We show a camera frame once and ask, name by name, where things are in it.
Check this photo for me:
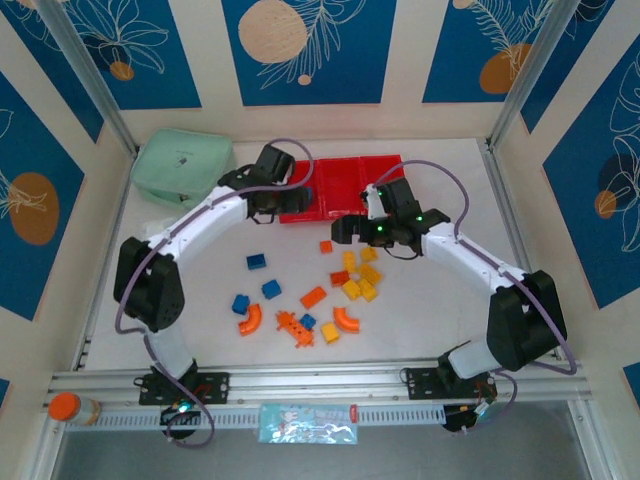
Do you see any aluminium corner post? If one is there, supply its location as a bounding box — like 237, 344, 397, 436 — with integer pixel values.
487, 0, 574, 151
37, 0, 139, 156

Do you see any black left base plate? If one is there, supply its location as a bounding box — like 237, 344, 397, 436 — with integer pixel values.
138, 370, 231, 406

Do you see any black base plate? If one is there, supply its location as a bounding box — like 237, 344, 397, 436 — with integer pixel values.
138, 370, 231, 406
403, 367, 499, 401

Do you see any red plastic bin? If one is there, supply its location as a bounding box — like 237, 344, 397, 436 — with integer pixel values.
315, 157, 369, 221
277, 158, 326, 225
359, 154, 409, 217

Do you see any long orange lego brick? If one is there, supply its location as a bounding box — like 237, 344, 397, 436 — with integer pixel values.
299, 286, 328, 309

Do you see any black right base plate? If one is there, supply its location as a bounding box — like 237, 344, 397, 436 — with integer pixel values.
403, 367, 499, 401

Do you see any controller board with green LED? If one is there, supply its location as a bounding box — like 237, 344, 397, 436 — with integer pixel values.
159, 399, 201, 426
442, 402, 496, 434

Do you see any cartoon print packet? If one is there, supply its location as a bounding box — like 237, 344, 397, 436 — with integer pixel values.
257, 403, 360, 445

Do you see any aluminium side rail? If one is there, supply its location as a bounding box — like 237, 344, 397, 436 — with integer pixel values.
479, 139, 564, 361
72, 144, 139, 371

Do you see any aluminium front rail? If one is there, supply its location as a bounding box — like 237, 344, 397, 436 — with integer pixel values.
47, 355, 594, 406

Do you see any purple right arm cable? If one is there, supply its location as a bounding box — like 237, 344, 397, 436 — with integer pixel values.
372, 159, 577, 436

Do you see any orange curved lego piece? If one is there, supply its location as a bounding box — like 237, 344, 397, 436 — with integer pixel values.
332, 306, 362, 335
237, 303, 265, 337

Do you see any orange spiky lego piece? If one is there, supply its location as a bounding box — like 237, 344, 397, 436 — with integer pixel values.
274, 310, 317, 350

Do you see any white slotted cable duct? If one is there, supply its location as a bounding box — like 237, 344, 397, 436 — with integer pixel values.
64, 403, 447, 432

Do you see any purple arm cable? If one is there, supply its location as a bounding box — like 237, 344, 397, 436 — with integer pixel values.
372, 159, 577, 436
115, 138, 315, 449

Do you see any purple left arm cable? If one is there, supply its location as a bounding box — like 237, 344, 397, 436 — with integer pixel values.
115, 138, 315, 449

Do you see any mint green fabric pouch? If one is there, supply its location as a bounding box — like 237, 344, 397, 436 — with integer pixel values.
130, 128, 237, 211

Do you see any jar with orange lid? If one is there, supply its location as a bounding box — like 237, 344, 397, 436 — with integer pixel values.
48, 392, 103, 426

